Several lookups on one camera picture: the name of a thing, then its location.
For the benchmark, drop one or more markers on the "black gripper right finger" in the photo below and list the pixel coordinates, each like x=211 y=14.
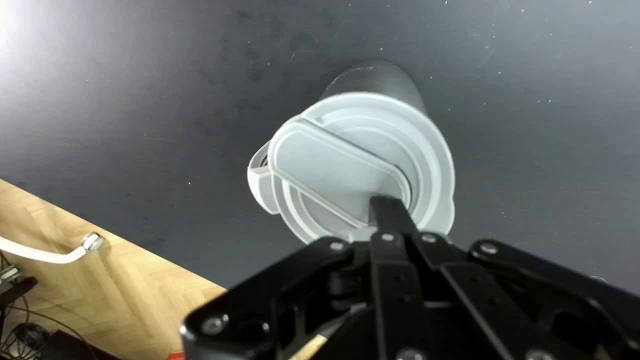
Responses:
x=532 y=292

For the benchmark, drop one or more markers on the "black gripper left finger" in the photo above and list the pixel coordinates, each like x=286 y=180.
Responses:
x=286 y=292

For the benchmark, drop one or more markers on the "translucent white bottle lid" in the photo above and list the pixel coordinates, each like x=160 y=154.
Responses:
x=346 y=160

